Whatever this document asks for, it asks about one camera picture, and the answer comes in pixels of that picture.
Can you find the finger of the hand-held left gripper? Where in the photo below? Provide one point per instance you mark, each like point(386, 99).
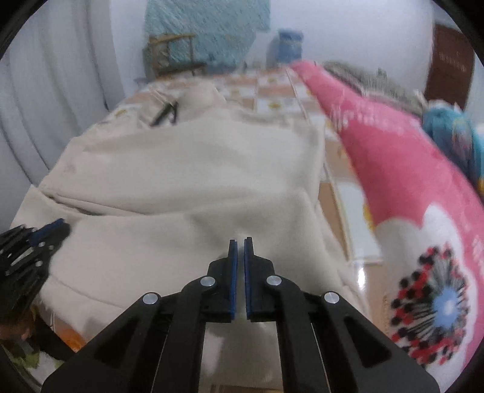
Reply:
point(47, 228)
point(60, 234)

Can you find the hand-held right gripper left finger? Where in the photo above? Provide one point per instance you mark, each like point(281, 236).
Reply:
point(232, 272)

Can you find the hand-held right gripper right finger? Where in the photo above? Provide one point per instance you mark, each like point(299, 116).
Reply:
point(247, 272)

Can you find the cream zip jacket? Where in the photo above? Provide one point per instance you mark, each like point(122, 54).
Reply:
point(181, 170)

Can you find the person's dark floral clothing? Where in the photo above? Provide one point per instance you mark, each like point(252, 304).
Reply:
point(26, 347)

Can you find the white curtain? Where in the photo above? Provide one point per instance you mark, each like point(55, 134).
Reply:
point(56, 75)

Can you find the pink flower-print blanket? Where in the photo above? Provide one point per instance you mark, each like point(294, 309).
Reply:
point(397, 170)

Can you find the patterned checked bed sheet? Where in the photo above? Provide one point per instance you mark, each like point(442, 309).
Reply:
point(279, 90)

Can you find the wooden chair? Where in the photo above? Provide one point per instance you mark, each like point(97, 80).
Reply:
point(166, 53)

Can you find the grey blanket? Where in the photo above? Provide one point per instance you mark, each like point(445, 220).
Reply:
point(374, 83)

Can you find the blue container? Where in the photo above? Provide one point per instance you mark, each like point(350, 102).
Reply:
point(285, 47)

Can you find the teal patterned cloth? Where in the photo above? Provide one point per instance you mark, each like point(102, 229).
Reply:
point(219, 26)

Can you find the blue fuzzy cloth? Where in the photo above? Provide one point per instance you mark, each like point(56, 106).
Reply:
point(450, 128)

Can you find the brown wooden door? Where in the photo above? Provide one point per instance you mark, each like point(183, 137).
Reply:
point(450, 64)

